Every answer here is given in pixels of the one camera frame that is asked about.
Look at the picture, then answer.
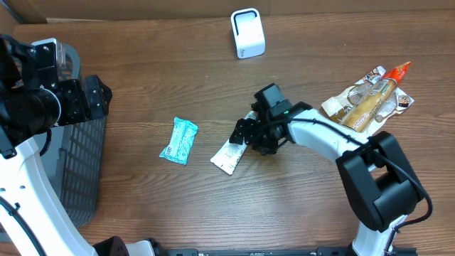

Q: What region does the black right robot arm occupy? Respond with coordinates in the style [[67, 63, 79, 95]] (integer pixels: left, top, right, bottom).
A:
[[229, 83, 428, 255]]

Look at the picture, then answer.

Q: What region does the grey plastic mesh basket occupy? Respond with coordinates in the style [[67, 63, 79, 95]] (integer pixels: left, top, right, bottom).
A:
[[0, 42, 107, 242]]

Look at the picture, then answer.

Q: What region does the beige nut snack pouch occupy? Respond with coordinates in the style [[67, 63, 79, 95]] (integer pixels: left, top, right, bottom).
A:
[[321, 66, 414, 136]]

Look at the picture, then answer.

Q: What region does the orange noodle packet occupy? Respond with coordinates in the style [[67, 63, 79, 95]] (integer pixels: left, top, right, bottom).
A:
[[341, 62, 412, 132]]

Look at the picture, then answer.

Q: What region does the teal wipes packet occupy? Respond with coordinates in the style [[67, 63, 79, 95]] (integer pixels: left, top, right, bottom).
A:
[[159, 117, 198, 166]]

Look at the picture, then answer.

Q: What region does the white barcode scanner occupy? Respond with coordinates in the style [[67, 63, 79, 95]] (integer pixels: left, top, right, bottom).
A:
[[230, 8, 266, 59]]

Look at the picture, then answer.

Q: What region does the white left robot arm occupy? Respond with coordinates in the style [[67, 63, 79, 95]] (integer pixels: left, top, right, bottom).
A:
[[1, 35, 159, 255]]

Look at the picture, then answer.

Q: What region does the white cream tube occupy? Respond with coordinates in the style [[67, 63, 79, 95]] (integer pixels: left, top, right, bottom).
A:
[[209, 110, 259, 176]]

